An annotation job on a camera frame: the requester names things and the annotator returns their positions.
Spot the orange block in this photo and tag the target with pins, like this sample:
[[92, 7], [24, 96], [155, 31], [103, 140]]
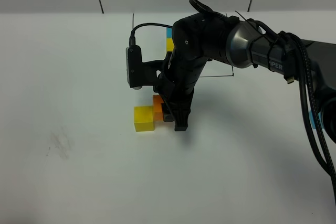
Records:
[[157, 108]]

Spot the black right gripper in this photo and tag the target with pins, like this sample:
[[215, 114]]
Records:
[[174, 79]]

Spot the blue template block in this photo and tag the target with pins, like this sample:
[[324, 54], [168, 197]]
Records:
[[169, 33]]

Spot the yellow template block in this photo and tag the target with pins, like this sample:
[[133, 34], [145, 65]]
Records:
[[169, 45]]

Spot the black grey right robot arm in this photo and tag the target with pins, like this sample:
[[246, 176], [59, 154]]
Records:
[[209, 35]]

